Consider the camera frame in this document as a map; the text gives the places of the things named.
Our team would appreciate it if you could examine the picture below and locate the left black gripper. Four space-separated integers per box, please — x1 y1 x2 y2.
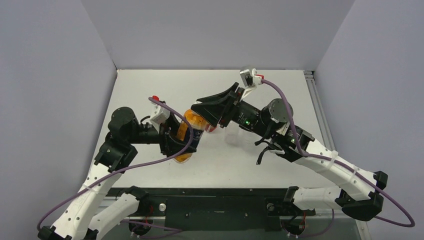
128 111 197 155

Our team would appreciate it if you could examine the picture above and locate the orange blue label bottle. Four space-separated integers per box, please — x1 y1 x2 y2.
174 109 209 164

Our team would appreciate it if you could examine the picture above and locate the gold red label bottle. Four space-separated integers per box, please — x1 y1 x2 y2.
205 124 216 133

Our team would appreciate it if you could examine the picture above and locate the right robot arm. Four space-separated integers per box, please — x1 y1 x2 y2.
191 83 388 221

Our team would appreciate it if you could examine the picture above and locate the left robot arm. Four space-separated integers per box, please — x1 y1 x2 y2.
37 104 197 240

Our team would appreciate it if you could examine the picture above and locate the clear bottle blue cap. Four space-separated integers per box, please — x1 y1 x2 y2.
224 122 240 146

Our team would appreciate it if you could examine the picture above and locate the clear bottle white cap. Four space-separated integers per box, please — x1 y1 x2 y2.
240 131 260 154

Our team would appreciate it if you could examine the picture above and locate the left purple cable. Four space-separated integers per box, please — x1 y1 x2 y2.
36 96 195 240

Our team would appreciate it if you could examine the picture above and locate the purple cable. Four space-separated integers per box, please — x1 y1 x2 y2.
36 96 195 240
260 78 416 240

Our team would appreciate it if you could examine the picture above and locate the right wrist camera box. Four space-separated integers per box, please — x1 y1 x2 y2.
239 66 264 100

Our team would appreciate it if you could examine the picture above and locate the aluminium rail frame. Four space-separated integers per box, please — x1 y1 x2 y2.
67 70 372 240

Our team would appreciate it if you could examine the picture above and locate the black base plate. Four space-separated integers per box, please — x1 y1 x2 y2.
131 188 316 232

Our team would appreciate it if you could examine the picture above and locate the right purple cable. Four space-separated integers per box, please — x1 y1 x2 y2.
260 78 416 240

